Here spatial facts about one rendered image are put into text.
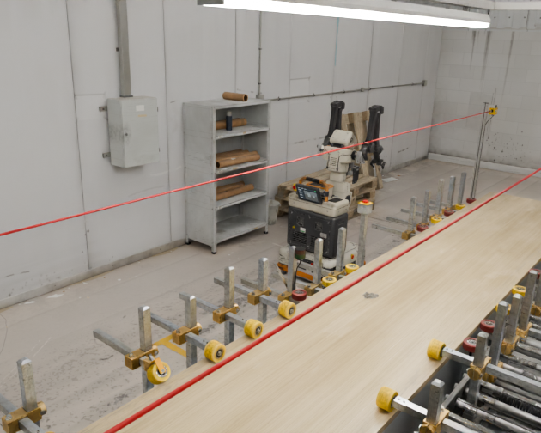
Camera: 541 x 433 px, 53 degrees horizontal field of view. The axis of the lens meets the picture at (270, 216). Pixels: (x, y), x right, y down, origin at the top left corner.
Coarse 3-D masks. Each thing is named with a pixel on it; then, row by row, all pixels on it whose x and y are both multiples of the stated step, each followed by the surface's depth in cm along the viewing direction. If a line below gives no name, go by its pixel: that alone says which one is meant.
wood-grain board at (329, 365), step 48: (432, 240) 376; (480, 240) 379; (528, 240) 381; (336, 288) 300; (384, 288) 301; (432, 288) 303; (480, 288) 305; (288, 336) 250; (336, 336) 252; (384, 336) 253; (432, 336) 254; (240, 384) 215; (288, 384) 216; (336, 384) 217; (384, 384) 217; (96, 432) 187; (144, 432) 188; (192, 432) 188; (240, 432) 189; (288, 432) 190; (336, 432) 190
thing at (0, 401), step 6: (0, 396) 195; (0, 402) 192; (6, 402) 192; (0, 408) 191; (6, 408) 189; (12, 408) 189; (6, 414) 189; (24, 420) 183; (30, 420) 183; (24, 426) 180; (30, 426) 180; (36, 426) 180; (30, 432) 178; (36, 432) 178; (42, 432) 178
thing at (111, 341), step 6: (96, 330) 239; (96, 336) 238; (102, 336) 235; (108, 336) 235; (108, 342) 233; (114, 342) 231; (120, 342) 231; (114, 348) 230; (120, 348) 227; (126, 348) 226; (132, 348) 227; (126, 354) 225
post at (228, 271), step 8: (224, 272) 256; (232, 272) 255; (224, 280) 257; (232, 280) 256; (224, 288) 258; (232, 288) 258; (224, 296) 260; (232, 296) 259; (224, 304) 261; (232, 304) 260; (224, 328) 265; (232, 328) 265; (224, 336) 267; (232, 336) 266; (224, 344) 268
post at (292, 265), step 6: (294, 246) 294; (294, 252) 292; (288, 264) 296; (294, 264) 295; (288, 270) 297; (294, 270) 296; (288, 276) 298; (294, 276) 297; (288, 282) 299; (294, 282) 299; (288, 288) 300; (294, 288) 300
